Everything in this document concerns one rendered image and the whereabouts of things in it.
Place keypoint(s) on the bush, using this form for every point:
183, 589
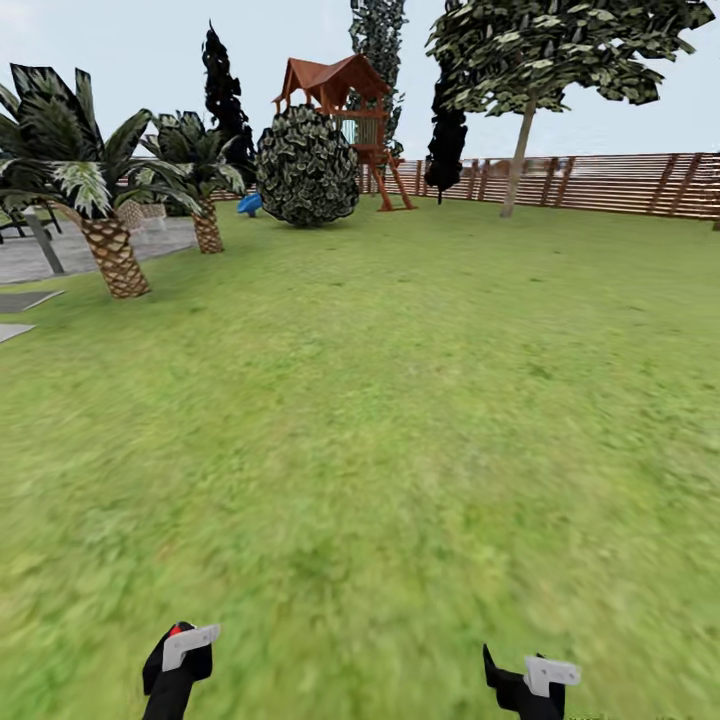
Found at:
58, 155
305, 168
174, 209
184, 140

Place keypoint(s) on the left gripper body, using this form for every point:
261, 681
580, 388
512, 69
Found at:
196, 665

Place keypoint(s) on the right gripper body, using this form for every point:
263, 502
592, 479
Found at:
512, 693

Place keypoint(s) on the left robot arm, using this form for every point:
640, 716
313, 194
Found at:
173, 666

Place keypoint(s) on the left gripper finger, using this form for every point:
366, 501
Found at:
157, 652

